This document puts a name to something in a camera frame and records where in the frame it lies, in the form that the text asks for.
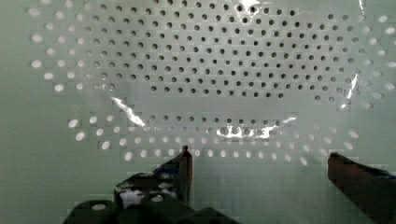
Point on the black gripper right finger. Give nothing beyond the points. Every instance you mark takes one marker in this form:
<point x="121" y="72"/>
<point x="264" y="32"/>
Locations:
<point x="372" y="190"/>

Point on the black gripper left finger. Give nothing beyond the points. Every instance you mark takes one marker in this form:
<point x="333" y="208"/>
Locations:
<point x="172" y="178"/>

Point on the mint green strainer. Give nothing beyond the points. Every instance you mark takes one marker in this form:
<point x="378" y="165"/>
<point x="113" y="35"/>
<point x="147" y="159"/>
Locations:
<point x="261" y="91"/>

